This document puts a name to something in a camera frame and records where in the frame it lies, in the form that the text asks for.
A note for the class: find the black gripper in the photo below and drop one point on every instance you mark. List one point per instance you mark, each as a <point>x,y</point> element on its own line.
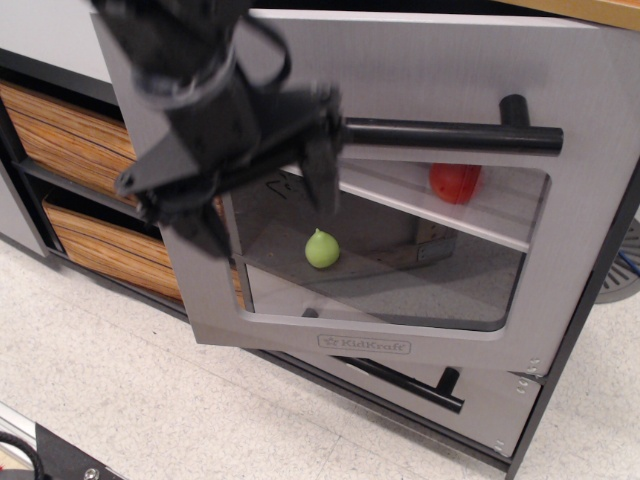
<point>223,134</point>

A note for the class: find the grey toy oven door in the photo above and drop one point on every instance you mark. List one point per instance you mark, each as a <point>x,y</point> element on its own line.
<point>407,289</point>

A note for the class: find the black oven door handle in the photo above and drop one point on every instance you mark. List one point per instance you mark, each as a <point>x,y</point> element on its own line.
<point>513,134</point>

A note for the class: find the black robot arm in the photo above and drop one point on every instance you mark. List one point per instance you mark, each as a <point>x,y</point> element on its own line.
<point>186,42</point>

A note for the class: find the white oven shelf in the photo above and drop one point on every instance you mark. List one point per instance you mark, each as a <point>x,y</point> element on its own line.
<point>504,210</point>

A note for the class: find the grey lower oven drawer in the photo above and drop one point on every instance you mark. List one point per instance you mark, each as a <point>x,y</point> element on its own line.
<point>488,407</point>

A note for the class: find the green toy pear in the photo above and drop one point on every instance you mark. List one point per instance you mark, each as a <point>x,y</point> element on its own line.
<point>322,250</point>

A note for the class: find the lower wood-pattern storage bin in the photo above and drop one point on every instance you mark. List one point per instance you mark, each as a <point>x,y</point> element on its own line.
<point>111,243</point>

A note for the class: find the wood-pattern storage bin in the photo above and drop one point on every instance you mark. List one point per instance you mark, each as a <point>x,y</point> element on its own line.
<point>87,148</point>
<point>111,243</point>

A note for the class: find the upper wood-pattern storage bin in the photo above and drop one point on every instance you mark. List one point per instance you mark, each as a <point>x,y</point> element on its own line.
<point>87,148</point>

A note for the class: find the red toy tomato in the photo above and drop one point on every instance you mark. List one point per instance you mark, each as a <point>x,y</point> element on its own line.
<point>455,183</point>

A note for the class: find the dark toy kitchen cabinet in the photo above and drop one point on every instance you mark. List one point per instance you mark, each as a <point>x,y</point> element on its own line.
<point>128,384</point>

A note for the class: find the grey round chair base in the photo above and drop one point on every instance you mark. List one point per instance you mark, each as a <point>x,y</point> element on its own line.
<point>622,279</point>

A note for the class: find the black drawer handle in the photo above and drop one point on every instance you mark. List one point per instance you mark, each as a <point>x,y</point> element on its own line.
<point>441,394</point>

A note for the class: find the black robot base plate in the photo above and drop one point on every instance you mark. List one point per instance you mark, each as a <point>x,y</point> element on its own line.
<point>62,460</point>

